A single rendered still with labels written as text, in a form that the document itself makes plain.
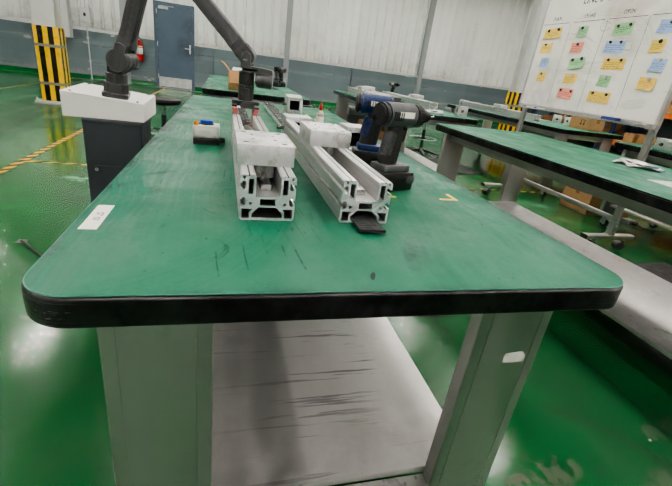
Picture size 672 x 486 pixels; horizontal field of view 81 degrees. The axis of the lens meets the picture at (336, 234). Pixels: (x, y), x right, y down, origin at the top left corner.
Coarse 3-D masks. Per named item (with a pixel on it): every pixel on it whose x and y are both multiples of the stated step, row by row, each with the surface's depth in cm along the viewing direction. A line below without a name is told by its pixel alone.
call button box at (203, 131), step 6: (198, 126) 124; (204, 126) 124; (210, 126) 125; (216, 126) 126; (198, 132) 124; (204, 132) 125; (210, 132) 125; (216, 132) 126; (198, 138) 125; (204, 138) 126; (210, 138) 127; (216, 138) 127; (222, 138) 130; (204, 144) 126; (210, 144) 127; (216, 144) 127
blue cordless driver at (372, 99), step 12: (360, 96) 120; (372, 96) 121; (384, 96) 121; (360, 108) 122; (372, 108) 121; (372, 120) 123; (360, 132) 126; (372, 132) 125; (360, 144) 125; (372, 144) 126; (360, 156) 126; (372, 156) 126
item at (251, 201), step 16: (240, 128) 113; (256, 128) 126; (240, 176) 70; (288, 176) 72; (240, 192) 70; (256, 192) 74; (272, 192) 75; (288, 192) 73; (240, 208) 72; (256, 208) 72; (272, 208) 79; (288, 208) 74
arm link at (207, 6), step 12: (192, 0) 138; (204, 0) 137; (204, 12) 138; (216, 12) 139; (216, 24) 140; (228, 24) 140; (228, 36) 142; (240, 36) 142; (240, 48) 143; (240, 60) 144; (252, 60) 144
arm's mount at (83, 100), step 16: (64, 96) 139; (80, 96) 140; (96, 96) 142; (144, 96) 162; (64, 112) 141; (80, 112) 142; (96, 112) 144; (112, 112) 145; (128, 112) 146; (144, 112) 149
